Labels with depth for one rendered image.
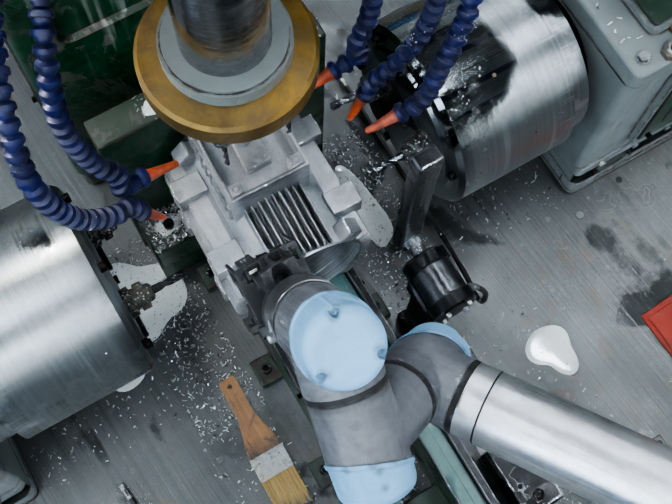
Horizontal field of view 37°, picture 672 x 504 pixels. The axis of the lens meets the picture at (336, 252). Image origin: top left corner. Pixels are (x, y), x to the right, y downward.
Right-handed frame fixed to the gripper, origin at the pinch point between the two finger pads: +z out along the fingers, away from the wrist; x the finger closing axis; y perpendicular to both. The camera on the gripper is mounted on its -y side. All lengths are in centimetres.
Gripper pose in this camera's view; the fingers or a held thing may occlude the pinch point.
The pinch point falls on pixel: (267, 293)
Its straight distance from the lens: 114.3
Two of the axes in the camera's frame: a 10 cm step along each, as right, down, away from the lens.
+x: -8.6, 4.8, -1.8
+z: -2.7, -1.4, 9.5
